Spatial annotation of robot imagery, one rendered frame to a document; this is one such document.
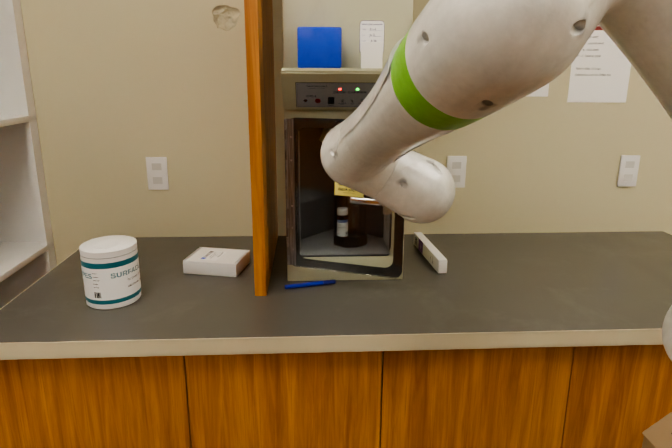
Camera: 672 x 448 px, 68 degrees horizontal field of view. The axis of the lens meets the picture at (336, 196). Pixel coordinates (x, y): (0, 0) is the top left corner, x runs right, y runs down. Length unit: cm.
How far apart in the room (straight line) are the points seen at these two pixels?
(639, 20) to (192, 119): 145
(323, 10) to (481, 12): 92
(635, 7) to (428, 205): 41
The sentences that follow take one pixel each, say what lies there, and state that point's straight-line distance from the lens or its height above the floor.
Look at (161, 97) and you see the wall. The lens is 179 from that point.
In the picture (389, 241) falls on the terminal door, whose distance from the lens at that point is 127.
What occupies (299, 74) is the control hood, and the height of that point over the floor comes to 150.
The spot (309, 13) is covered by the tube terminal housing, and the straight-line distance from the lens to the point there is 130.
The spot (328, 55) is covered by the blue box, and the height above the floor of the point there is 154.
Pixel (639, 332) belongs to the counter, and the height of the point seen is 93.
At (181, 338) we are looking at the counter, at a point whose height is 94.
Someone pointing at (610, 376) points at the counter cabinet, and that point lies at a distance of 143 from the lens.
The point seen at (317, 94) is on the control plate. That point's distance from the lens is 122.
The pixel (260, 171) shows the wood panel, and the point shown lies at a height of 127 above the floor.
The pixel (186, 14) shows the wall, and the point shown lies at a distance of 177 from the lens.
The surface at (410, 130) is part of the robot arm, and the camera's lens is 55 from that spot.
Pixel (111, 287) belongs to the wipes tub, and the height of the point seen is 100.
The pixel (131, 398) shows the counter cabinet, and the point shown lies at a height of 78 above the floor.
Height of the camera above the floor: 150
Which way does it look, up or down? 14 degrees down
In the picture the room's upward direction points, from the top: straight up
